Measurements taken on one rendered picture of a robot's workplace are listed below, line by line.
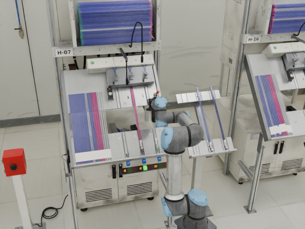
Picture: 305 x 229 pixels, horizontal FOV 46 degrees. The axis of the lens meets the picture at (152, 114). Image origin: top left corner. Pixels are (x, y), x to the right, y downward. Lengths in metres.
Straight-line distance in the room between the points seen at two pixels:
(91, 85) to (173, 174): 1.00
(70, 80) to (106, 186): 0.92
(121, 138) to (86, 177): 0.55
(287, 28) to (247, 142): 0.98
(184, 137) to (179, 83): 2.70
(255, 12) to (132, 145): 1.47
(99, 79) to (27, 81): 1.74
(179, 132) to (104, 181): 1.21
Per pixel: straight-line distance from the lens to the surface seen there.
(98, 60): 2.64
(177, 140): 1.89
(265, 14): 2.97
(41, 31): 4.09
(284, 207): 3.39
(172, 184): 2.02
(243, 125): 3.18
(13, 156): 2.56
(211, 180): 3.50
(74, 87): 2.64
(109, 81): 2.60
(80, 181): 2.94
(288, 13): 3.05
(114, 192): 3.05
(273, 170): 3.54
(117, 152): 2.49
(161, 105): 2.26
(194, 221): 2.20
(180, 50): 4.41
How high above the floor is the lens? 2.16
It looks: 29 degrees down
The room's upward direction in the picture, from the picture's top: 1 degrees clockwise
